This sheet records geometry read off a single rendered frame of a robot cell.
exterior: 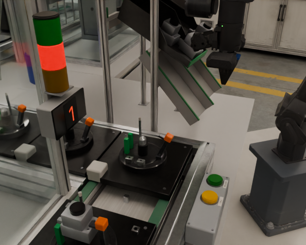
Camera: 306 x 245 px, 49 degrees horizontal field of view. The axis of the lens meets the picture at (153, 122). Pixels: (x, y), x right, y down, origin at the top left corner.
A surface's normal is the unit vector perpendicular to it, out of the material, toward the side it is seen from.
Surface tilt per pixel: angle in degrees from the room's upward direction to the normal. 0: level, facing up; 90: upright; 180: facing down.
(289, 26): 90
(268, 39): 90
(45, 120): 90
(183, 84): 45
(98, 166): 0
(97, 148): 0
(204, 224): 0
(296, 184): 90
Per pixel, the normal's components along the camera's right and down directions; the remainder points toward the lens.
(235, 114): 0.00, -0.86
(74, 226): -0.35, 0.48
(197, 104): 0.61, -0.43
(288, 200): 0.29, 0.49
